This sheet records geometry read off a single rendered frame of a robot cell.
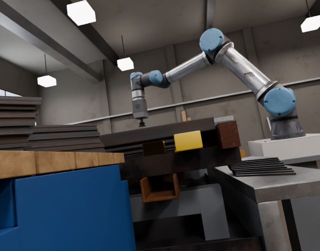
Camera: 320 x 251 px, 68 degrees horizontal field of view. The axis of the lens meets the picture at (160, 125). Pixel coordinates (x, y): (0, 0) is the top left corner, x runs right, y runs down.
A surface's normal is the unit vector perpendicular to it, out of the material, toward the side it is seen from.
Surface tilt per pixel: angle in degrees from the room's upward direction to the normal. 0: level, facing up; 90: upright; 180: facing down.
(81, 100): 90
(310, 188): 90
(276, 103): 100
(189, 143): 90
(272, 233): 90
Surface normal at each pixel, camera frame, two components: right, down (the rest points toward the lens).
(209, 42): -0.57, -0.08
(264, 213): -0.11, -0.12
